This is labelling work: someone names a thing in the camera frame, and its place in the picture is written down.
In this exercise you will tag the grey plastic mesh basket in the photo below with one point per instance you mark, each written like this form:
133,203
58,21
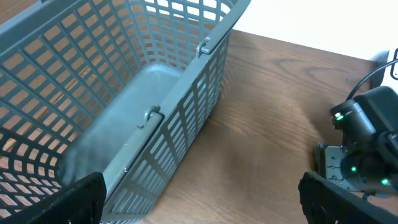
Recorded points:
117,87

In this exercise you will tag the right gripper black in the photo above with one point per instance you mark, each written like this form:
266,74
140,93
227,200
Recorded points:
355,171

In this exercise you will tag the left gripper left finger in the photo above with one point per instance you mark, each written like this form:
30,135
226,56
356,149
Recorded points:
81,202

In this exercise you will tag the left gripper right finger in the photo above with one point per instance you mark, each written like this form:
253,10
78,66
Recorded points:
324,202

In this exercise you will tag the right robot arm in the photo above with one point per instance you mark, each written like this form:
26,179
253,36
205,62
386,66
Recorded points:
369,123

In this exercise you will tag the white barcode scanner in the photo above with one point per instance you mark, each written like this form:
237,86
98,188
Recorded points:
387,76

